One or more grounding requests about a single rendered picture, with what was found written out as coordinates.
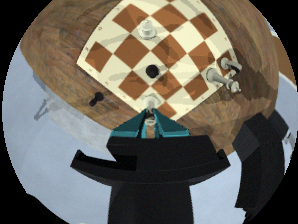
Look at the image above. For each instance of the brown and cream chessboard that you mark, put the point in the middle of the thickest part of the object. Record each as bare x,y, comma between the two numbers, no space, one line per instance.
188,42

